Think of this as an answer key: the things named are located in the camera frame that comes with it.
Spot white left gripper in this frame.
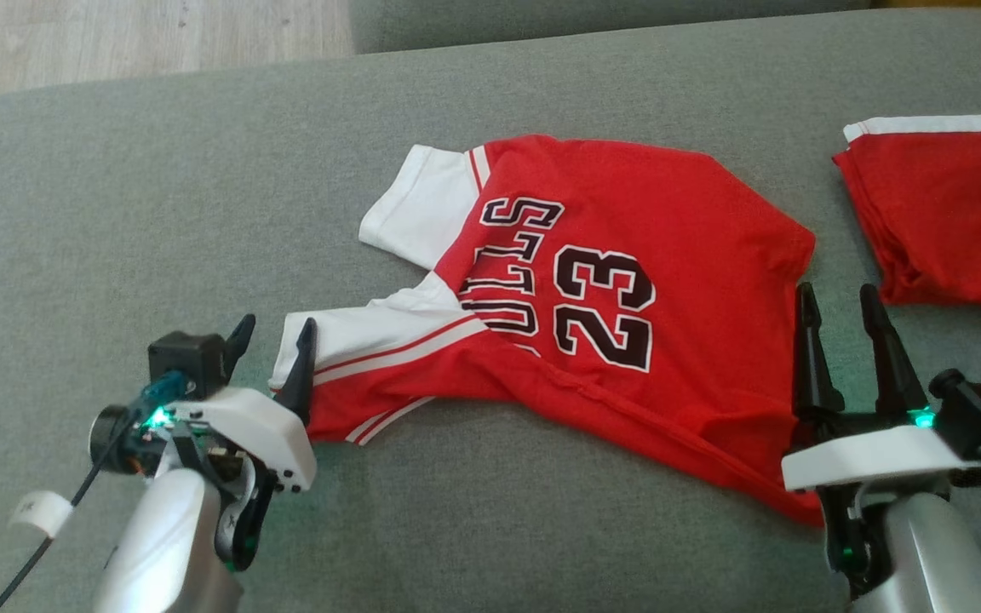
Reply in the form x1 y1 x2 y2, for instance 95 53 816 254
89 313 318 573

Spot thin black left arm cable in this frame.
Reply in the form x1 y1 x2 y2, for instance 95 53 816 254
0 415 139 613

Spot red shorts with white stripe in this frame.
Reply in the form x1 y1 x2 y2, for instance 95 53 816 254
833 109 981 326

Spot teal left camera connector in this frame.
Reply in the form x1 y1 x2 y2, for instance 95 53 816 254
140 370 190 411

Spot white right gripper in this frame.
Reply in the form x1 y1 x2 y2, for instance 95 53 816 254
780 281 981 599

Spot large grey sofa seat cushion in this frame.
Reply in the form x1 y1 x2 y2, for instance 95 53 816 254
0 7 981 613

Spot small grey sofa cushion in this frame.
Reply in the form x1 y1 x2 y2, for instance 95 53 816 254
347 0 875 56

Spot red white number 23 jersey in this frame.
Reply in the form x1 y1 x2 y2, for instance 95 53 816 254
269 134 825 527

